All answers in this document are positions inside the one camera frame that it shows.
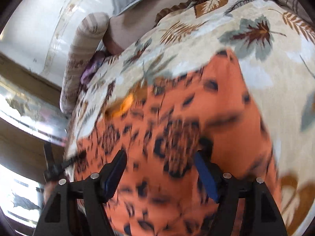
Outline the floral leaf print blanket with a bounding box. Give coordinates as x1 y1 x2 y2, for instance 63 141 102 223
67 0 314 235

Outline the striped bolster pillow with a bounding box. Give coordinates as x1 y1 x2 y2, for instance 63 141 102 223
59 12 109 114

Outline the pink quilted mattress cover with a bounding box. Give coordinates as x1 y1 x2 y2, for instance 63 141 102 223
103 0 188 55

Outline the purple cloth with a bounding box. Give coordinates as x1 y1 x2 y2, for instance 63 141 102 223
80 51 106 85

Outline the ornate glass door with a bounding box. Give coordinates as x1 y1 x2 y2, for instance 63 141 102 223
1 77 68 146

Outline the orange black floral blouse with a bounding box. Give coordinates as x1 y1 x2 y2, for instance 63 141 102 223
74 50 281 235

